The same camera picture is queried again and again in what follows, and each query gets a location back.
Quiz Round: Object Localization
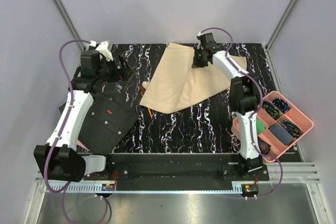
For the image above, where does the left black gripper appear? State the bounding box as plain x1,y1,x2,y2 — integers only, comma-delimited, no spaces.
96,54,133,82

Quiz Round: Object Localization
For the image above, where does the beige wooden spoon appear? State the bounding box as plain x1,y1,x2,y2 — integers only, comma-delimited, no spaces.
142,81,149,90

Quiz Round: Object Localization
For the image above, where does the beige cloth napkin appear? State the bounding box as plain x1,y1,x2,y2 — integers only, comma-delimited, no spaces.
139,42,248,114

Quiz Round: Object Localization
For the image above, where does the orange plastic knife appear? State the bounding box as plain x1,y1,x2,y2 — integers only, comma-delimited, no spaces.
140,86,153,118

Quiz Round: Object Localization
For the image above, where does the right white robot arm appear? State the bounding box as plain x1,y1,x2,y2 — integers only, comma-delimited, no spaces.
192,31,263,180

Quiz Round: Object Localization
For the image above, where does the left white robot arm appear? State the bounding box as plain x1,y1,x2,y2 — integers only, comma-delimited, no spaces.
34,47,130,183

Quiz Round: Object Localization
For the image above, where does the yellow patterned sock roll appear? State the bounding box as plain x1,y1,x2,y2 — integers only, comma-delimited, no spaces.
262,101,280,120

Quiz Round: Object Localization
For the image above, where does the blue patterned sock roll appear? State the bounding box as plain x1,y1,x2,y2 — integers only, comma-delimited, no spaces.
272,98,291,114

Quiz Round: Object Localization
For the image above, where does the brown patterned sock roll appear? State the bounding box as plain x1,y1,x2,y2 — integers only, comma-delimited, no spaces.
258,141,271,155

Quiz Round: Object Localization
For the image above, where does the teal patterned sock roll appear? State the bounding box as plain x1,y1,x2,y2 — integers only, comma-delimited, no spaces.
280,120,302,138

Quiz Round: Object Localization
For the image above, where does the pink paper sheet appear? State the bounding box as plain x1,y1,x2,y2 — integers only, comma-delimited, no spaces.
77,140,89,150

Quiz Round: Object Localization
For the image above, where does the green rolled sock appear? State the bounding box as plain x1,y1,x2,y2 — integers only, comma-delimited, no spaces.
256,119,265,135

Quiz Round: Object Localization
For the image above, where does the pink divided tray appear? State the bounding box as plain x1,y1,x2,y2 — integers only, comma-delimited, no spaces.
231,90,314,163

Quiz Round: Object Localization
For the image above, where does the grey rolled sock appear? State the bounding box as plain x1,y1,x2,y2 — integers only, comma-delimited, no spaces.
269,124,292,146

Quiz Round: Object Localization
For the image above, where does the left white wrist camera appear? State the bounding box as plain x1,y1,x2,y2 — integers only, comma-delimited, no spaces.
89,40,114,61

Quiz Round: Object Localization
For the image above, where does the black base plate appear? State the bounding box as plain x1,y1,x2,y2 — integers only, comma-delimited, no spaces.
85,153,269,193

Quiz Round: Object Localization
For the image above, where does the slotted cable duct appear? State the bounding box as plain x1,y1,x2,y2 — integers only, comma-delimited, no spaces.
47,184,116,193

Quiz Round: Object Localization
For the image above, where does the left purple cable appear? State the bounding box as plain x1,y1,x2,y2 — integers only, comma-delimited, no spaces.
43,39,113,223

